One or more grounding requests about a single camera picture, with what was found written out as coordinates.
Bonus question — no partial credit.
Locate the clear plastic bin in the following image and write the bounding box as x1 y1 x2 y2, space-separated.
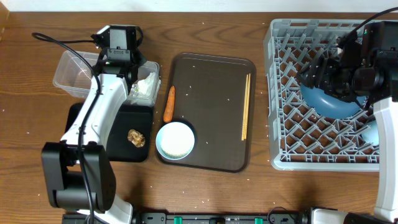
53 50 161 107

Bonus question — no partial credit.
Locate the dark blue plate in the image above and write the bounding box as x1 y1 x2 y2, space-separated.
300 84 361 119

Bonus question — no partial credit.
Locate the small blue cup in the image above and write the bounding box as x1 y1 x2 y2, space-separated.
361 121 379 146

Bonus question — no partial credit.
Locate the orange carrot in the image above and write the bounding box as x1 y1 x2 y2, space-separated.
163 86 175 123

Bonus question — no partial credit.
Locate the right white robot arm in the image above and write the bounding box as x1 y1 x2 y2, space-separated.
296 20 397 223

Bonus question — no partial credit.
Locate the brown food scrap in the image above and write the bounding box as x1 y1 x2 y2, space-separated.
127 129 146 147

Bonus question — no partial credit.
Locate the dark brown serving tray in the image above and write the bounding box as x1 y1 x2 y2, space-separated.
157 53 256 173

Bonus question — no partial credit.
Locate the white tissue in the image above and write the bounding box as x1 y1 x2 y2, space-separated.
137 72 156 95

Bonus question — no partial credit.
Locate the grey dishwasher rack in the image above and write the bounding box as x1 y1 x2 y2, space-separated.
263 19 379 172

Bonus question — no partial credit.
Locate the black waste bin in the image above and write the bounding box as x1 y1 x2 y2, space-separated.
63 103 154 163

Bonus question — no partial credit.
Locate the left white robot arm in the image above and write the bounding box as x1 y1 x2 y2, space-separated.
32 25 146 223

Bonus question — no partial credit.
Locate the light blue rice bowl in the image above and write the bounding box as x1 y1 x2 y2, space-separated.
155 121 195 161

